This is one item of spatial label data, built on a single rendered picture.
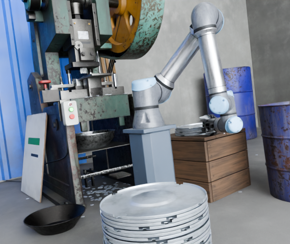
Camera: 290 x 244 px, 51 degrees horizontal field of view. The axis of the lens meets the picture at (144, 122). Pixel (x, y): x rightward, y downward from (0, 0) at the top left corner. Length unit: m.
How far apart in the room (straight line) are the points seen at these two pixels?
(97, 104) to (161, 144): 0.67
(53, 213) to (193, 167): 0.79
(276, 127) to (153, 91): 0.63
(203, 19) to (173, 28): 2.87
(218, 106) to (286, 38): 3.67
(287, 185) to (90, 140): 1.17
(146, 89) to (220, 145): 0.57
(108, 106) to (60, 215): 0.71
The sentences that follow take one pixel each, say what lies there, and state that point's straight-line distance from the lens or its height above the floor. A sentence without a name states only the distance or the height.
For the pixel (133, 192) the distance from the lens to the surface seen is 0.94.
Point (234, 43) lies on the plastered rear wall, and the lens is 4.94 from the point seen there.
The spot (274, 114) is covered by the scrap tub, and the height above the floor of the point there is 0.44.
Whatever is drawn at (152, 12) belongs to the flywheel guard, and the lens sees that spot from 2.09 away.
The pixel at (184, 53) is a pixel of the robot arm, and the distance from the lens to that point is 1.47.
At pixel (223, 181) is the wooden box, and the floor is 0.09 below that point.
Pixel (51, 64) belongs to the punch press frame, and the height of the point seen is 0.92.
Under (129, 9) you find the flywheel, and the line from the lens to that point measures 2.32.
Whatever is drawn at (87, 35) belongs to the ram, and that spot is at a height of 1.06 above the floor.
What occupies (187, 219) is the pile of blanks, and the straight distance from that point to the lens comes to 0.75.
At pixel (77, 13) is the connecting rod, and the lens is 2.20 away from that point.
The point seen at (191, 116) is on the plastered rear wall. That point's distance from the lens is 4.17.
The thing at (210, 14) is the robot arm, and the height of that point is 0.89.
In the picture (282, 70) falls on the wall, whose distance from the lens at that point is 4.88.
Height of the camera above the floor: 0.55
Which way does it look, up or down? 3 degrees down
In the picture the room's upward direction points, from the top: 7 degrees counter-clockwise
